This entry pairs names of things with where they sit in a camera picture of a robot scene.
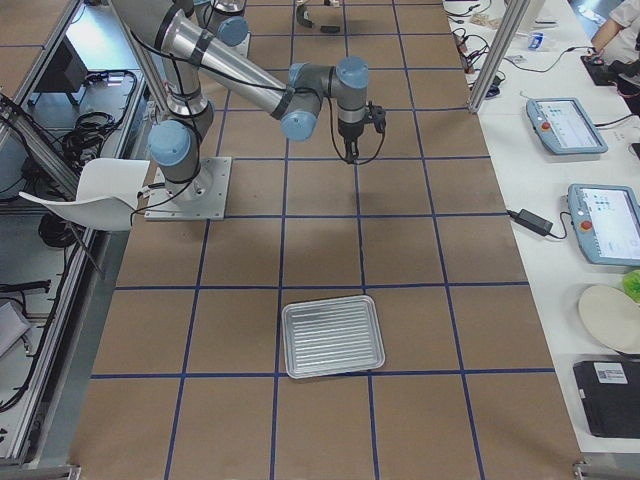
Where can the lower teach pendant tablet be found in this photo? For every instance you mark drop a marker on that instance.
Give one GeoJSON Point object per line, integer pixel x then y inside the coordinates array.
{"type": "Point", "coordinates": [605, 219]}

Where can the ribbed aluminium tray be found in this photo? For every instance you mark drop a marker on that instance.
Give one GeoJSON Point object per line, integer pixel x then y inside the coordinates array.
{"type": "Point", "coordinates": [332, 336]}

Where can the upper teach pendant tablet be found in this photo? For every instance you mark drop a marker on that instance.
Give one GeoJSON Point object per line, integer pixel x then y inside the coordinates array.
{"type": "Point", "coordinates": [564, 127]}

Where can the black power adapter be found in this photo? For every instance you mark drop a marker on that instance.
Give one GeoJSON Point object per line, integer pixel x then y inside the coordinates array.
{"type": "Point", "coordinates": [531, 221]}

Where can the teach pendant tablet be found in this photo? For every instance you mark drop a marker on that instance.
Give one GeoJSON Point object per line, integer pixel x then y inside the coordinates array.
{"type": "Point", "coordinates": [605, 219]}
{"type": "Point", "coordinates": [564, 127]}

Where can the dark grey brake pad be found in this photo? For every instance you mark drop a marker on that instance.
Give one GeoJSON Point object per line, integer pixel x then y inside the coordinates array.
{"type": "Point", "coordinates": [330, 29]}

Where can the white plastic chair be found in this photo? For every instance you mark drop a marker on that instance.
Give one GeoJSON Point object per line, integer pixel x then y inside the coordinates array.
{"type": "Point", "coordinates": [106, 194]}

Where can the aluminium frame post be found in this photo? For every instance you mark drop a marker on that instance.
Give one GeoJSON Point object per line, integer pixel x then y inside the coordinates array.
{"type": "Point", "coordinates": [511, 20]}

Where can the beige round plate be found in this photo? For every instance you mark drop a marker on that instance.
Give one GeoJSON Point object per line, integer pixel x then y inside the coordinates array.
{"type": "Point", "coordinates": [611, 317]}

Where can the black laptop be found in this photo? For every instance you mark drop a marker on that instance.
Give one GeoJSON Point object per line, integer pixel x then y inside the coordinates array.
{"type": "Point", "coordinates": [609, 391]}

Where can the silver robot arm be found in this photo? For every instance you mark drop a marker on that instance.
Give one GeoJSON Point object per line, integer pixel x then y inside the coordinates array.
{"type": "Point", "coordinates": [164, 28]}

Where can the olive green brake shoe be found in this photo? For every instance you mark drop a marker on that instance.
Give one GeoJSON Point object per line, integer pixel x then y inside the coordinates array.
{"type": "Point", "coordinates": [302, 16]}

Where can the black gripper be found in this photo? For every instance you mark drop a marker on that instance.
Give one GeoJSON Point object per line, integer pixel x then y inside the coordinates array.
{"type": "Point", "coordinates": [348, 132]}

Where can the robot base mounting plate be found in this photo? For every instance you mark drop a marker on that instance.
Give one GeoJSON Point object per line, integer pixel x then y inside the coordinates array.
{"type": "Point", "coordinates": [205, 198]}

